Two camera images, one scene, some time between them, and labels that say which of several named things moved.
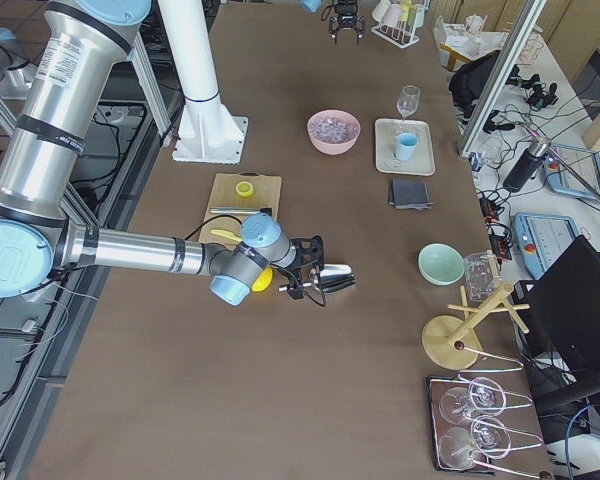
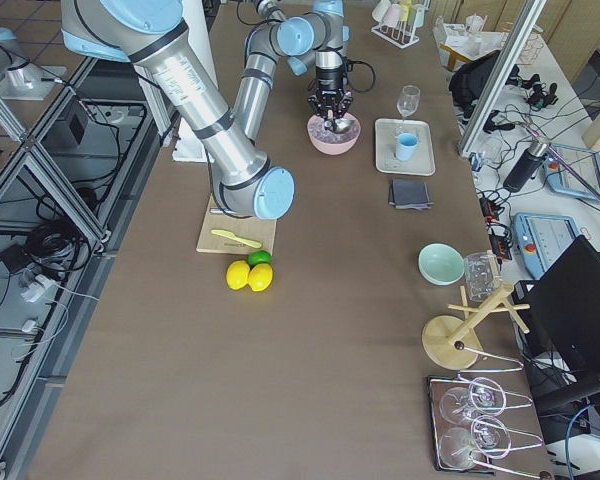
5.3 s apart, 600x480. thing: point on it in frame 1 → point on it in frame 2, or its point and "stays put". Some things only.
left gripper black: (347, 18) → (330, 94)
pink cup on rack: (393, 15) stays put
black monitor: (573, 321) stays put
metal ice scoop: (334, 276) → (338, 125)
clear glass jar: (481, 272) stays put
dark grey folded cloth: (409, 194) stays put
